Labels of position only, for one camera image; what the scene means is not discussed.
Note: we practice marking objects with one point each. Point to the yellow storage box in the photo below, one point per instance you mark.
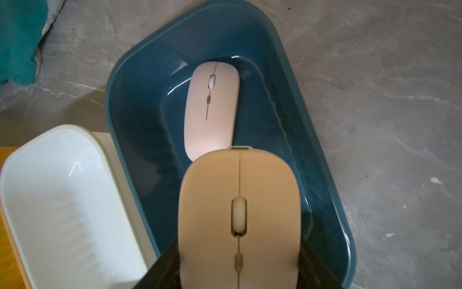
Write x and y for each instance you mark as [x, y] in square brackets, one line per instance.
[13, 274]

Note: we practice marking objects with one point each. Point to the green rubber glove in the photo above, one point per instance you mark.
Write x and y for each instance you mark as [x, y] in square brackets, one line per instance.
[24, 23]

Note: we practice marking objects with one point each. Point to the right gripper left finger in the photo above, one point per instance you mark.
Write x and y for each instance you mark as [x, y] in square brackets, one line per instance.
[164, 274]

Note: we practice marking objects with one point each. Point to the teal storage box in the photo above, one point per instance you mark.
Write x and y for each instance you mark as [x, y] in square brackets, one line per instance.
[145, 110]

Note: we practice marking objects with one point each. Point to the pink mouse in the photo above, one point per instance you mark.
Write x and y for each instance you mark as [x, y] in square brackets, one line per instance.
[211, 108]
[239, 222]

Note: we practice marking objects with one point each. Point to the white storage box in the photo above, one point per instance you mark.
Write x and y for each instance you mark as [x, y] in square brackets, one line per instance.
[70, 213]

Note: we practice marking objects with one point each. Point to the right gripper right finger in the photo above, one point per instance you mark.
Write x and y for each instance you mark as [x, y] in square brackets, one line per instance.
[312, 273]

